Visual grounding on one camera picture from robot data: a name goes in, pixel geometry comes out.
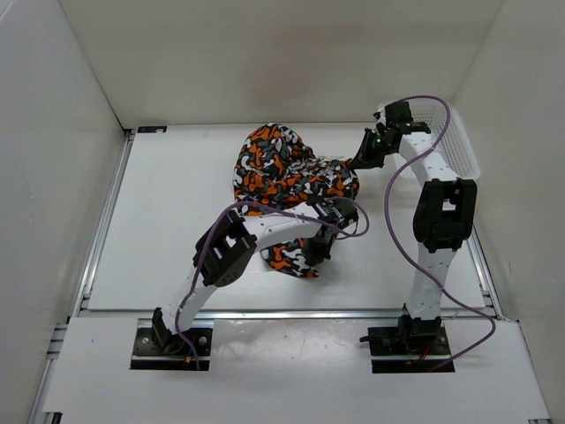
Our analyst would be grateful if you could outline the camouflage patterned shorts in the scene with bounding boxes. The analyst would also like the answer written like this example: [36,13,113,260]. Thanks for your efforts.
[232,123,360,278]

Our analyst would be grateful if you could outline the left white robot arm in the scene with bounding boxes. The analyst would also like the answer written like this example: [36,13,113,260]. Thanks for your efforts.
[151,198,358,356]

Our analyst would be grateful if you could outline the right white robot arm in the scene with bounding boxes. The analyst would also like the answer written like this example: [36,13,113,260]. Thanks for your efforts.
[350,99,478,354]

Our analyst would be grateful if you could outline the white plastic basket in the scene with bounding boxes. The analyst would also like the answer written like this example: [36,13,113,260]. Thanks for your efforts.
[408,97,481,181]

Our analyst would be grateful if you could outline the dark blue label sticker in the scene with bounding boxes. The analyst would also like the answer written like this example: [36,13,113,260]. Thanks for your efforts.
[137,125,168,133]

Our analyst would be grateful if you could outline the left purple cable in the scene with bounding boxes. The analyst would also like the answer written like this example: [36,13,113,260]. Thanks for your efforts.
[174,201,370,371]

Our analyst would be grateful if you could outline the purple cable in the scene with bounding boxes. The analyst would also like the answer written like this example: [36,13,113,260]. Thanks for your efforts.
[174,201,370,371]
[383,94,498,372]

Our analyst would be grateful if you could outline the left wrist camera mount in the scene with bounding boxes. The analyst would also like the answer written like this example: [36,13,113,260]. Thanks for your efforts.
[306,197,358,230]

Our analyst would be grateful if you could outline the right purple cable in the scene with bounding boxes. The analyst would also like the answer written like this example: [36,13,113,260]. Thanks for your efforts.
[383,94,498,372]

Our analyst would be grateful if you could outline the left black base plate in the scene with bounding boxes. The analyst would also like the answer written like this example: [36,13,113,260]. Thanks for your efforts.
[130,325,214,372]

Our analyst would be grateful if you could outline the aluminium front rail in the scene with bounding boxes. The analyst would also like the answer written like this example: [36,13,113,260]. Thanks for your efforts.
[79,308,500,321]

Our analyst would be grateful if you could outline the left aluminium side rail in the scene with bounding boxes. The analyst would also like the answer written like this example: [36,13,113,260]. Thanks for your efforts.
[26,129,137,423]

